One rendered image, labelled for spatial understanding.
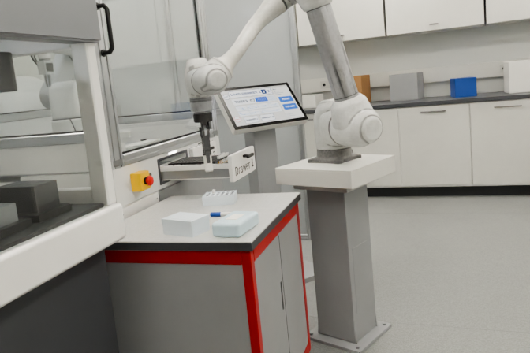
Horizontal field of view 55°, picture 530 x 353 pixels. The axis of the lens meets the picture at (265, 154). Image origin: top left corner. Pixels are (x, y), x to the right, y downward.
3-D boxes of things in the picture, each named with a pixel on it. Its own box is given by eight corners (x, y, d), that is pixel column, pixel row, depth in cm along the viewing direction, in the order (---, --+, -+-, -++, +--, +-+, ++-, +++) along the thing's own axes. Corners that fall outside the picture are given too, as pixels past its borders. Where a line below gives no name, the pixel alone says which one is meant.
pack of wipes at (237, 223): (233, 223, 168) (232, 209, 168) (260, 224, 164) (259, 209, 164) (211, 237, 155) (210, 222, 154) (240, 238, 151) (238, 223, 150)
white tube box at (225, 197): (237, 198, 203) (237, 190, 202) (234, 204, 195) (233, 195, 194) (207, 201, 204) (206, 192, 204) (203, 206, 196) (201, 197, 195)
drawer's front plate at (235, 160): (255, 169, 235) (253, 145, 234) (233, 182, 208) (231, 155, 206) (252, 169, 236) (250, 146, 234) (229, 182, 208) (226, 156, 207)
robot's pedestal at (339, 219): (391, 326, 244) (381, 170, 233) (360, 355, 221) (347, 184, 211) (337, 313, 263) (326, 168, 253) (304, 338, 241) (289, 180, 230)
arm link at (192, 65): (184, 98, 204) (192, 98, 192) (179, 59, 201) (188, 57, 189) (210, 96, 208) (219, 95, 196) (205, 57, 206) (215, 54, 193)
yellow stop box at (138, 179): (152, 187, 202) (150, 169, 201) (143, 191, 195) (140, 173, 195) (141, 187, 204) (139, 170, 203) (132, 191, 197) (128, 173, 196)
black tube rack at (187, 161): (231, 168, 233) (229, 154, 232) (216, 176, 216) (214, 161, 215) (187, 170, 239) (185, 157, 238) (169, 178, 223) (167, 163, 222)
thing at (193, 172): (251, 166, 234) (249, 154, 233) (230, 178, 210) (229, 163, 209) (172, 170, 246) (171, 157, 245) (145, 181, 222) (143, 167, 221)
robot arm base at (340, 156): (367, 155, 234) (367, 143, 233) (339, 164, 218) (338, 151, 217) (335, 154, 246) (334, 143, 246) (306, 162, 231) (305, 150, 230)
